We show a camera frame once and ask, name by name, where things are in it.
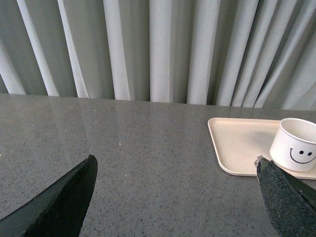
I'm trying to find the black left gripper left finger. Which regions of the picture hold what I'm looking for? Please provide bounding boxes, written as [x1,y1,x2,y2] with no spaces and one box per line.
[0,155,98,237]

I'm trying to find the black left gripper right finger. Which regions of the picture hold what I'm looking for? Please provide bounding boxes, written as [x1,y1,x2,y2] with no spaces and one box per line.
[255,156,316,237]

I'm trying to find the white smiley mug black handle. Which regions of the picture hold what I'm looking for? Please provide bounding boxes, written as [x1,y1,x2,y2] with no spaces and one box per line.
[270,118,316,172]

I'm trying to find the pale pink rectangular tray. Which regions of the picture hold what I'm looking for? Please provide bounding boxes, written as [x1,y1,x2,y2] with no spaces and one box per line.
[208,118,316,180]

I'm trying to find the white pleated curtain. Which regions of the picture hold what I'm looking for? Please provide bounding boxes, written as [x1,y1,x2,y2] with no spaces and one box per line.
[0,0,316,111]

